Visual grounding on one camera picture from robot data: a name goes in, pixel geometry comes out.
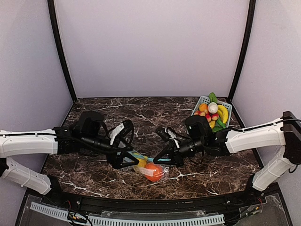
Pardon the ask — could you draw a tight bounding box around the left black frame post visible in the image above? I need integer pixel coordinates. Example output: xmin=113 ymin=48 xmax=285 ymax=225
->
xmin=47 ymin=0 xmax=78 ymax=103

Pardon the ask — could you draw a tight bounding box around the yellow toy banana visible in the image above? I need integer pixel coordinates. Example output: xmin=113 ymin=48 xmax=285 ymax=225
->
xmin=218 ymin=105 xmax=229 ymax=125

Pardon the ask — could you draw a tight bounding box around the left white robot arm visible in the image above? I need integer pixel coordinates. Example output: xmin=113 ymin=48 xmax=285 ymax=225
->
xmin=0 ymin=111 xmax=139 ymax=196

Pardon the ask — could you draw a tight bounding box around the right black frame post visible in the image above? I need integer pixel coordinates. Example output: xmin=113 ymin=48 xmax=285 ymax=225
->
xmin=228 ymin=0 xmax=256 ymax=102

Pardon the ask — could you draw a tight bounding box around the yellow toy mango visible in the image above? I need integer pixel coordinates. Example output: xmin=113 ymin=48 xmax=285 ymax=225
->
xmin=133 ymin=153 xmax=147 ymax=173

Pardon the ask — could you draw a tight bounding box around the black front rail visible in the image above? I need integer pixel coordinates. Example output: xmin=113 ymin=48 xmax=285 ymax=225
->
xmin=60 ymin=192 xmax=246 ymax=213

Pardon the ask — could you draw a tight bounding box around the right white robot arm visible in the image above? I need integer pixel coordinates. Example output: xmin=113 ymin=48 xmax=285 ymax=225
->
xmin=153 ymin=111 xmax=301 ymax=193

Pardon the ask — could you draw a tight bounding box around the white slotted cable duct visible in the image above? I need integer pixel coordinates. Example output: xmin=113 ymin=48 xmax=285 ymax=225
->
xmin=30 ymin=202 xmax=225 ymax=226

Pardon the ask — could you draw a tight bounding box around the black frame post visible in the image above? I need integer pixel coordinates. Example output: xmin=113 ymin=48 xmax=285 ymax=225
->
xmin=228 ymin=0 xmax=256 ymax=102
xmin=47 ymin=0 xmax=78 ymax=103

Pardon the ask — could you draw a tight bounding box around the small orange toy fruit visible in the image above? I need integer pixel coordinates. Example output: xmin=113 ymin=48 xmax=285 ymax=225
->
xmin=199 ymin=103 xmax=208 ymax=114

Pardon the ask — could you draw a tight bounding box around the clear zip bag blue zipper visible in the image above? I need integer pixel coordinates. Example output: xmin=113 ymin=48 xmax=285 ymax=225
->
xmin=128 ymin=151 xmax=169 ymax=182

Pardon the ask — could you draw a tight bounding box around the white toy radish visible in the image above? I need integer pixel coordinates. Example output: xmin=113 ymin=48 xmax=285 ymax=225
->
xmin=208 ymin=103 xmax=219 ymax=114

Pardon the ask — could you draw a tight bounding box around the green toy vegetable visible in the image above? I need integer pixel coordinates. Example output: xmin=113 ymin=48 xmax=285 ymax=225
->
xmin=212 ymin=118 xmax=226 ymax=132

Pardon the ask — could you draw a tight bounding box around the light blue perforated basket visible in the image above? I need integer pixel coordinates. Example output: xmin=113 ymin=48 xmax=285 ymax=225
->
xmin=191 ymin=92 xmax=232 ymax=132

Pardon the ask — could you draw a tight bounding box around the green toy lettuce leaf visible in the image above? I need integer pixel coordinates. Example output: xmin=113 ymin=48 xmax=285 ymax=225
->
xmin=208 ymin=92 xmax=218 ymax=103

